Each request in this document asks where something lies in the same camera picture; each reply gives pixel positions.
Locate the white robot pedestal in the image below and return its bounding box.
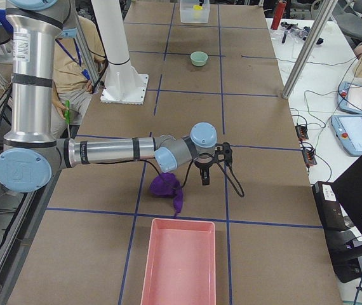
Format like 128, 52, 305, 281
91, 0, 149, 105

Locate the black monitor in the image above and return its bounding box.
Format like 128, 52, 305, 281
312, 155, 362, 283

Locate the green ceramic bowl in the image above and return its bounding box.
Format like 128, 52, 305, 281
190, 51, 208, 67

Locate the purple cloth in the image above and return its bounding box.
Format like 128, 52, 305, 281
149, 173, 184, 217

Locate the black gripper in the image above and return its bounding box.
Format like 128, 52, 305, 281
194, 153, 214, 186

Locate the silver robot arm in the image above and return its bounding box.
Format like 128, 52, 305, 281
0, 1, 217, 193

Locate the near teach pendant tablet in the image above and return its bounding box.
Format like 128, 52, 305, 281
330, 114, 362, 156

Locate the aluminium frame post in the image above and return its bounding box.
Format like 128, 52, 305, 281
282, 0, 337, 99

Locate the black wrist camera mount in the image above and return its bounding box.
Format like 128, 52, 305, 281
214, 142, 233, 169

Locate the clear plastic bag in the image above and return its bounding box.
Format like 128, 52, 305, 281
280, 22, 311, 43

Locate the green handled tool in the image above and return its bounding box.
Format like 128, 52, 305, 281
64, 100, 70, 125

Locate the seated person beige shirt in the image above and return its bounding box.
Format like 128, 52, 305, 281
51, 15, 107, 140

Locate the red cylinder bottle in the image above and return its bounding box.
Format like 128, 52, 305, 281
271, 0, 286, 30

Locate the clear plastic bin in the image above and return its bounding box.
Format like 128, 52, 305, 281
179, 0, 210, 24

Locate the far teach pendant tablet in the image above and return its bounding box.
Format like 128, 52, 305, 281
337, 81, 362, 114

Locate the pink plastic bin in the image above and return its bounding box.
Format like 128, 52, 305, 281
140, 218, 217, 304

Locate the teach pendant tablet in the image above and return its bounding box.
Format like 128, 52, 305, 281
337, 81, 362, 114
330, 114, 362, 156

